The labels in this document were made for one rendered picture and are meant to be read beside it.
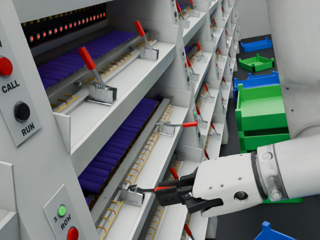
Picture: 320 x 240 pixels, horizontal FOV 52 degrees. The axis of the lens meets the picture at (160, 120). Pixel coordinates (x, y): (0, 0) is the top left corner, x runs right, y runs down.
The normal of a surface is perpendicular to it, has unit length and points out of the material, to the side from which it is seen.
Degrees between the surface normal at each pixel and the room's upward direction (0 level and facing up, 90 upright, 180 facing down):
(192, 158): 90
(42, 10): 110
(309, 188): 104
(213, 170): 14
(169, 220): 20
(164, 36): 90
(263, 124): 90
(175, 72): 90
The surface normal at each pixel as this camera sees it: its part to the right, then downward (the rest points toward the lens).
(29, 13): 0.96, 0.22
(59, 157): 0.95, -0.10
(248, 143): -0.25, 0.41
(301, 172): -0.37, 0.04
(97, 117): 0.11, -0.88
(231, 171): -0.41, -0.84
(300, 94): -0.15, 0.89
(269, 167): -0.44, -0.29
